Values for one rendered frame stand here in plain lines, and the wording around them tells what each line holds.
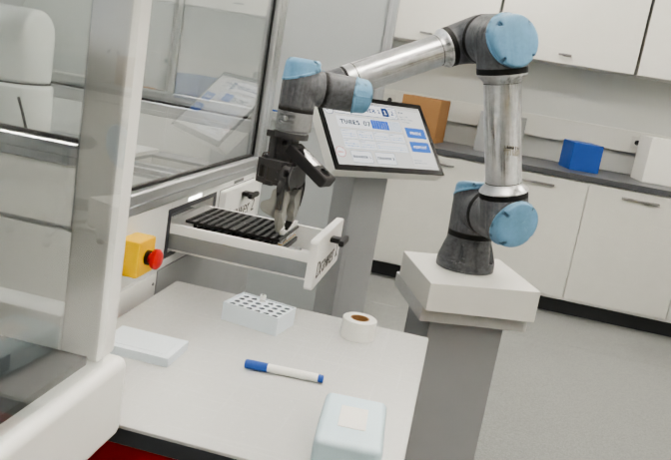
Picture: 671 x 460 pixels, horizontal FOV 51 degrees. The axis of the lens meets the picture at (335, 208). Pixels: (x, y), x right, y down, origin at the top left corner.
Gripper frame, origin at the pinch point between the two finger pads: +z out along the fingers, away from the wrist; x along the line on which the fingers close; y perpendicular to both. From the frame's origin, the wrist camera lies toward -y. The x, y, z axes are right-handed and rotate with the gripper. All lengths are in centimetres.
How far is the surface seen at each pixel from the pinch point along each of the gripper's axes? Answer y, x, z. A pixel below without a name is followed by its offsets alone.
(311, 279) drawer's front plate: -8.3, 0.5, 9.7
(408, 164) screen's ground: 14, -112, -6
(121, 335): 7.2, 39.5, 16.7
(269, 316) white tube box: -7.7, 15.1, 14.6
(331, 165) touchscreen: 31, -81, -3
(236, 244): 9.5, 3.3, 6.3
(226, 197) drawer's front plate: 30.5, -21.9, 2.7
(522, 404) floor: -37, -172, 93
